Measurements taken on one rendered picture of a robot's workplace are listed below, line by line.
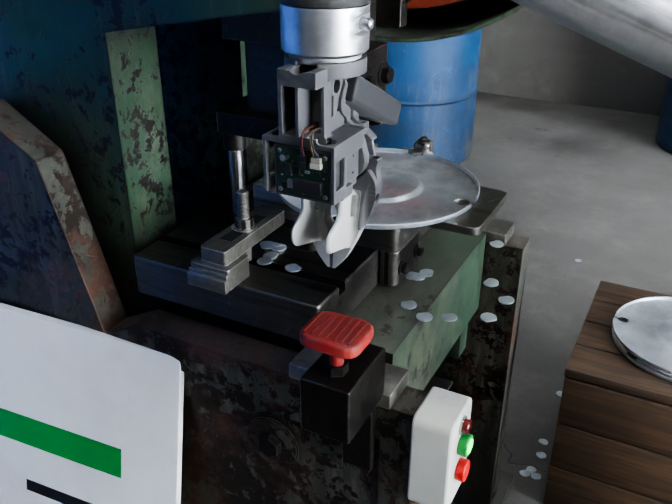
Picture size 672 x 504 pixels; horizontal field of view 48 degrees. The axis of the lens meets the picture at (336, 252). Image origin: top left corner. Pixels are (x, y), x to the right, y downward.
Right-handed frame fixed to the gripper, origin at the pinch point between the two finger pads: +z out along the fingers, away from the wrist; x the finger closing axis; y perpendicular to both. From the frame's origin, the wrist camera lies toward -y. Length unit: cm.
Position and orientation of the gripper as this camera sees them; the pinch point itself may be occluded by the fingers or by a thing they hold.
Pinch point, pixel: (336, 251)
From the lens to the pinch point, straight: 74.6
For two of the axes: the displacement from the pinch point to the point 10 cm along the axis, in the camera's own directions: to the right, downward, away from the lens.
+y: -4.6, 4.1, -7.9
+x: 8.9, 2.2, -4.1
